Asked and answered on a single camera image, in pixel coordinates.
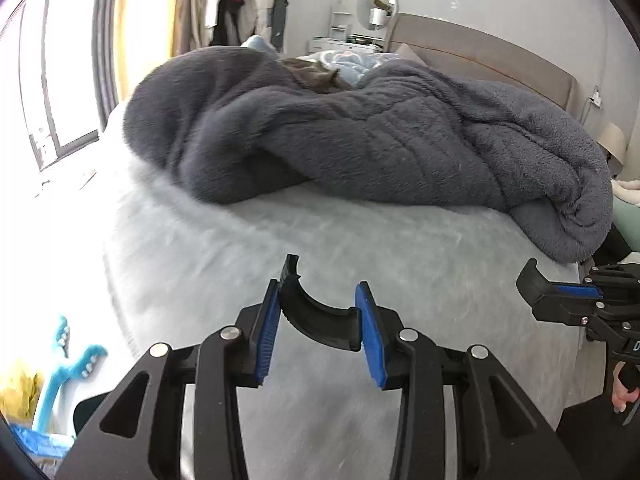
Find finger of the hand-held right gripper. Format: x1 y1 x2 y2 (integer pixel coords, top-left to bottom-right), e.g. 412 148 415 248
585 262 640 288
516 258 608 328

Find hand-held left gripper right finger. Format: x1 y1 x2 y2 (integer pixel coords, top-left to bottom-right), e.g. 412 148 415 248
354 281 581 480

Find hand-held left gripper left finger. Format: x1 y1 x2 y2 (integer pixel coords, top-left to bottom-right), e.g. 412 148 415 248
55 279 281 480

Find black curved plastic piece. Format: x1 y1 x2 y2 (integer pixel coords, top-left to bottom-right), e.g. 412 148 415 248
277 254 362 351

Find dark trash bin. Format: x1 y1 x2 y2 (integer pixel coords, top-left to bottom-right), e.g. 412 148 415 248
72 392 108 438

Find person's right hand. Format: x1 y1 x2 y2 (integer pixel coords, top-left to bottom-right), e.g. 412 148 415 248
611 362 640 415

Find pale green furniture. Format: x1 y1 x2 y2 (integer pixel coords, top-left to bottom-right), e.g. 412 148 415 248
612 197 640 253

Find bed with grey sheet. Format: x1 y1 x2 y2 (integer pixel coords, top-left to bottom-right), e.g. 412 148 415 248
102 100 586 480

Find dark cloth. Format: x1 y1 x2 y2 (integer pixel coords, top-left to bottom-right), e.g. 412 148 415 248
555 395 640 480

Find dark grey fleece blanket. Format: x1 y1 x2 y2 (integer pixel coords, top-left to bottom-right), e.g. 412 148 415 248
121 46 615 265

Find blue plush toy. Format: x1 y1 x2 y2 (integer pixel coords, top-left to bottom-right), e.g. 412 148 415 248
32 316 108 433

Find blue snack packet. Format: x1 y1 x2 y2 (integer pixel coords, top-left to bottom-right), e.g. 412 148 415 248
10 422 76 458

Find yellow plastic bag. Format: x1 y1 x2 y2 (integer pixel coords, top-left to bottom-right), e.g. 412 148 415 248
0 357 46 421

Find grey brown headboard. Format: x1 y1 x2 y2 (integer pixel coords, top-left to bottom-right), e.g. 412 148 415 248
387 12 581 121

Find brown cloth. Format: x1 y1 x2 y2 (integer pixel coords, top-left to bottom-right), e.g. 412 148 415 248
277 57 353 96

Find light blue quilt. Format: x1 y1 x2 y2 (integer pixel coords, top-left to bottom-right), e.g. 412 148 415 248
240 35 431 88

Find white bedside shelf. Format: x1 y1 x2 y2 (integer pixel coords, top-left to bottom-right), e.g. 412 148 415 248
312 2 388 56

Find dark framed window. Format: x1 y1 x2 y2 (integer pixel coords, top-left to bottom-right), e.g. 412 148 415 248
17 0 103 171

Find grey curtain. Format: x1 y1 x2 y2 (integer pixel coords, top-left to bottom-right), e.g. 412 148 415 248
97 0 126 131

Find yellow curtain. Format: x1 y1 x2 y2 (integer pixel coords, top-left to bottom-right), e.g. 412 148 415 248
115 0 186 106

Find hanging clothes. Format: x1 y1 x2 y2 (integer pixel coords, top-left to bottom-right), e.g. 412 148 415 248
187 0 296 53

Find round mirror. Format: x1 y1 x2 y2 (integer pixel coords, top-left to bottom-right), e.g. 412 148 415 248
356 0 398 32

